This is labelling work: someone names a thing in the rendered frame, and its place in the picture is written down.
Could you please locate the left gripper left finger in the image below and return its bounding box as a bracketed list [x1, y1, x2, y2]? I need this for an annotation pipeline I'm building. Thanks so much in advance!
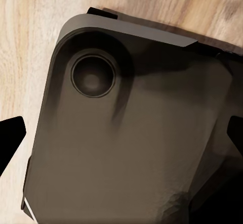
[0, 116, 26, 176]

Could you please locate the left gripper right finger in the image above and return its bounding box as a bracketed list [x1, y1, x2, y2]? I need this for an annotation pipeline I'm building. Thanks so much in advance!
[227, 115, 243, 156]

